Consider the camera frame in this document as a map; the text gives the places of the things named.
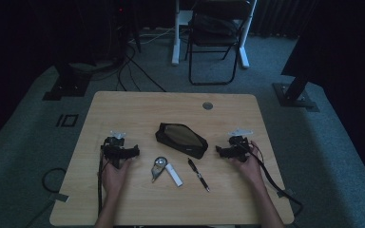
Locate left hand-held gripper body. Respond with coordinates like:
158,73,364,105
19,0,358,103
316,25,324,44
101,130,131,169

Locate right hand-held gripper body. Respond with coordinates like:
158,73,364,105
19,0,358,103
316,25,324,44
227,127,255,163

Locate black pen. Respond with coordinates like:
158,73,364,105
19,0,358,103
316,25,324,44
187,158,211,193

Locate black pencil case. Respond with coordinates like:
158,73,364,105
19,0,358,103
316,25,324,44
154,122,209,160

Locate person's right hand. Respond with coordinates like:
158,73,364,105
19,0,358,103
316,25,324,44
229,141,266,188

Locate person's left hand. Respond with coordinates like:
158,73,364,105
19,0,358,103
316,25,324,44
102,157,133,198

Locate grey tape piece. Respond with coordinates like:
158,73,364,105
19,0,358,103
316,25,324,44
277,188,295,200
48,192,70,203

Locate black stand base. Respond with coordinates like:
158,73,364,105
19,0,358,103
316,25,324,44
42,63,93,102
272,73,320,113

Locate black folding chair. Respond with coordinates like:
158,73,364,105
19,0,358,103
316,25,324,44
184,0,252,86

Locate dark equipment rack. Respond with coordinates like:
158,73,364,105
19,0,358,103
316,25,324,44
106,0,141,65

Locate dark bag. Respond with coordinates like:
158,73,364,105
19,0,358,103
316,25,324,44
188,13,240,36

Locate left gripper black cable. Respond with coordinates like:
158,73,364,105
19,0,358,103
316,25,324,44
96,144,111,217

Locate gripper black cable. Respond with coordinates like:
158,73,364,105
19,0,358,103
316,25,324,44
238,142,304,217
96,144,111,217

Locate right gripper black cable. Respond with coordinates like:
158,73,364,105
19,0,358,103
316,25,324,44
238,142,304,217

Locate black floor cables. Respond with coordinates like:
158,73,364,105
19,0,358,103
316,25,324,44
116,44,167,93

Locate black floor cable loop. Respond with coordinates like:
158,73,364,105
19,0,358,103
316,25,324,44
41,167,67,195

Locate white floor cable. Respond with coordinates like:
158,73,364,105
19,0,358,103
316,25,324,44
128,26,176,46

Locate white desk frame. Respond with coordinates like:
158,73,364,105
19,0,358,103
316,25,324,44
171,0,259,69

